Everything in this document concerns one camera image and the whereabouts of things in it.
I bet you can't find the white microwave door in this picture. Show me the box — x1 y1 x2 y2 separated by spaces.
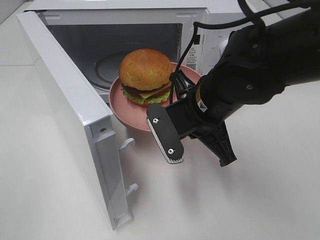
17 11 138 229

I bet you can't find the white microwave oven body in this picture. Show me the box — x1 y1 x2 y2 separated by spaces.
23 0 244 104

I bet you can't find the burger with lettuce and cheese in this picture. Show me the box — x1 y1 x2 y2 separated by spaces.
118 48 173 107

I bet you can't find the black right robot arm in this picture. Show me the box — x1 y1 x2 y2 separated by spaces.
146 0 320 167

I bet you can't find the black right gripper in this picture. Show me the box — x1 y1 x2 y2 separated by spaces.
146 74 240 167

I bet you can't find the upper white round knob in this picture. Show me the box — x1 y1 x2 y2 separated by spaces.
218 39 229 56

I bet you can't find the white warning label sticker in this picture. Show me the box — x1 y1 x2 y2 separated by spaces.
183 44 199 71

